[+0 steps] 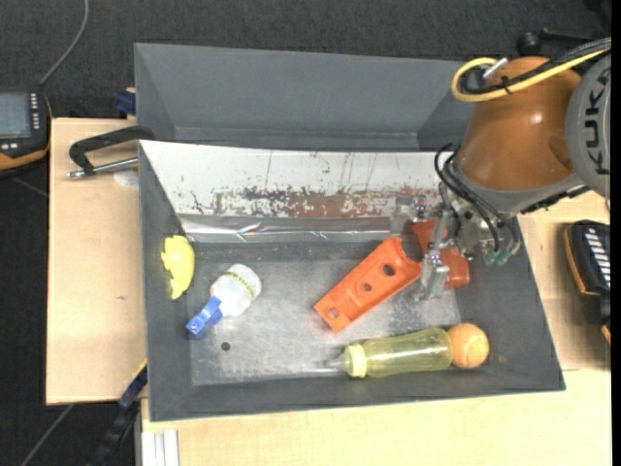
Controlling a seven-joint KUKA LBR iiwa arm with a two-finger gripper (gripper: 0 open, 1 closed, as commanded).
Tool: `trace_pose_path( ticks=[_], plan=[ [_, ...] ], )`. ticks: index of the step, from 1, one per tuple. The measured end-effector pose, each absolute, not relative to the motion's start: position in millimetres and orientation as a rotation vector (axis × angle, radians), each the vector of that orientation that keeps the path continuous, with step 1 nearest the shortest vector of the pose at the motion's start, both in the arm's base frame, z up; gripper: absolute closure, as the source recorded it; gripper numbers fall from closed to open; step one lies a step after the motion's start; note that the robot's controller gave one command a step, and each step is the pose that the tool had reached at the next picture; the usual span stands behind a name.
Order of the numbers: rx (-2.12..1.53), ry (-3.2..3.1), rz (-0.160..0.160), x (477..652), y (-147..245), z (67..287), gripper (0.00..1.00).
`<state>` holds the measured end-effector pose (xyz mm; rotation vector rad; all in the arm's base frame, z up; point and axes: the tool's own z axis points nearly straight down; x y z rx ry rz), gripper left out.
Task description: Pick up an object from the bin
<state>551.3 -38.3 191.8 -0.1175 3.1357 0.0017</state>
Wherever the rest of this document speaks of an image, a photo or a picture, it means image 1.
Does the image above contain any clear yellow baby bottle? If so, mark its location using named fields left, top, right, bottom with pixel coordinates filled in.
left=325, top=326, right=455, bottom=380

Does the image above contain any white spray bottle blue trigger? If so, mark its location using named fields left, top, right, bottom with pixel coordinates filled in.
left=184, top=262, right=264, bottom=342

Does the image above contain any orange plastic toy tool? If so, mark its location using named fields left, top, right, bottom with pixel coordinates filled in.
left=312, top=217, right=472, bottom=335

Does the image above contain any orange ball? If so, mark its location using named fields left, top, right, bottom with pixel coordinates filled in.
left=445, top=322, right=491, bottom=370

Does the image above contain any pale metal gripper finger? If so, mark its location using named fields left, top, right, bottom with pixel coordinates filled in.
left=391, top=194, right=430, bottom=236
left=417, top=253, right=451, bottom=303

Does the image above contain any grey metal bin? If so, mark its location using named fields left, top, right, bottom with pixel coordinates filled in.
left=133, top=42, right=567, bottom=422

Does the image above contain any yellow plastic toy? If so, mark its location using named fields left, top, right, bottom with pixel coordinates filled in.
left=160, top=234, right=197, bottom=302

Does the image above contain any pale wood board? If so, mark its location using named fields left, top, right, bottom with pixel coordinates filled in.
left=45, top=116, right=149, bottom=406

